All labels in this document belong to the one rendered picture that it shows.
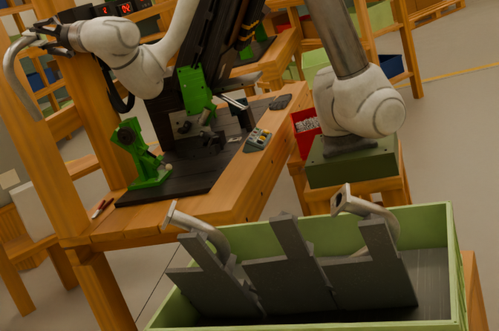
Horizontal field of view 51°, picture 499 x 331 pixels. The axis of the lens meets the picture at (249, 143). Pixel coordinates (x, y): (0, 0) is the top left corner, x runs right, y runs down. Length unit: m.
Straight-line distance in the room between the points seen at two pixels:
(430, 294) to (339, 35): 0.71
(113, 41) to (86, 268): 0.94
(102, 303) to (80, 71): 0.89
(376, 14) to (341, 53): 3.47
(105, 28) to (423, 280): 1.00
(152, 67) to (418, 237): 0.85
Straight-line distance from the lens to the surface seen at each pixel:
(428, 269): 1.28
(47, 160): 1.94
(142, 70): 1.55
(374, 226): 0.92
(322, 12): 1.48
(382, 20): 5.01
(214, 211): 1.71
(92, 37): 1.50
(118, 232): 1.91
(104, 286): 2.11
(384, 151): 1.71
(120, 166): 2.27
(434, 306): 1.18
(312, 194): 1.76
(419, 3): 9.21
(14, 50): 1.75
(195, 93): 2.27
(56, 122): 2.15
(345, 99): 1.53
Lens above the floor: 1.58
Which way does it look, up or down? 18 degrees down
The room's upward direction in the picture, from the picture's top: 18 degrees counter-clockwise
